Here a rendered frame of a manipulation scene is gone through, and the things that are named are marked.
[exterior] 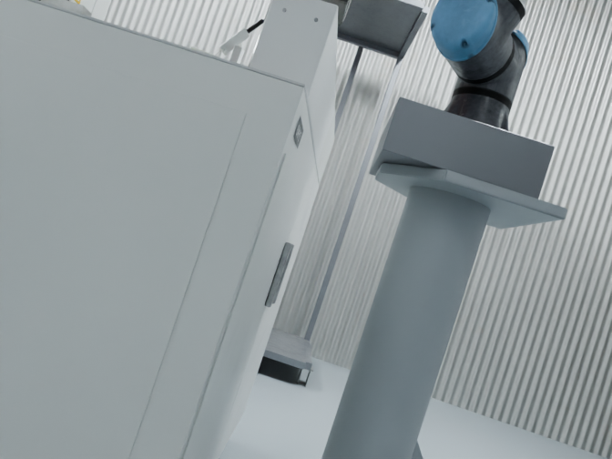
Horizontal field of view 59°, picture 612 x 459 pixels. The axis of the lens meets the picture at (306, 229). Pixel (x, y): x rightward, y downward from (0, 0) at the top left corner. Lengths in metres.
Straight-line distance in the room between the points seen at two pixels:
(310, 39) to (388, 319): 0.51
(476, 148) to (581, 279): 2.82
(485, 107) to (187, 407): 0.74
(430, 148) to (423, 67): 2.70
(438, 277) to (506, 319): 2.59
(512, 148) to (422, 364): 0.41
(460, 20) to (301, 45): 0.32
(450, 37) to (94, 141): 0.60
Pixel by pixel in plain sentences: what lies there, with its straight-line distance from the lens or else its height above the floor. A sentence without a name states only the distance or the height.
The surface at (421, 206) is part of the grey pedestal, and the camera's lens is 1.02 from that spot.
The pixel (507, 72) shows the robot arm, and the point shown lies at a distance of 1.11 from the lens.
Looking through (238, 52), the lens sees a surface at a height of 1.03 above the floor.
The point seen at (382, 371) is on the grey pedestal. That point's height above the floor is 0.45.
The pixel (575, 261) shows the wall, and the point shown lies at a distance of 3.71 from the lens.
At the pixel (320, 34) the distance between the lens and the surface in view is 0.81.
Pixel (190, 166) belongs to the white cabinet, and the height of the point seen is 0.67.
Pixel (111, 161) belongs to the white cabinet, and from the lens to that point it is 0.75.
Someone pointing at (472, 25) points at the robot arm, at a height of 1.06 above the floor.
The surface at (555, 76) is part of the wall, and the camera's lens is 3.84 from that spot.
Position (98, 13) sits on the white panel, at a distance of 1.51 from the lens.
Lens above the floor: 0.62
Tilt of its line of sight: 2 degrees up
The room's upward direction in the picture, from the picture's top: 18 degrees clockwise
